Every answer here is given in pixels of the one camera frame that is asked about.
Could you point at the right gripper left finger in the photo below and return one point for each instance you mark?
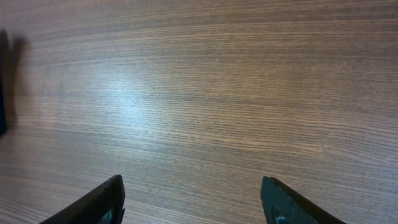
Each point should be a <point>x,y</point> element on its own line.
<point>103,205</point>

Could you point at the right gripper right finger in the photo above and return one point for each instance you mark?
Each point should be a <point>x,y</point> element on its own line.
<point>283,205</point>

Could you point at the black shorts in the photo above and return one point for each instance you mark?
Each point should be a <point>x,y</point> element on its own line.
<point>4,48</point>

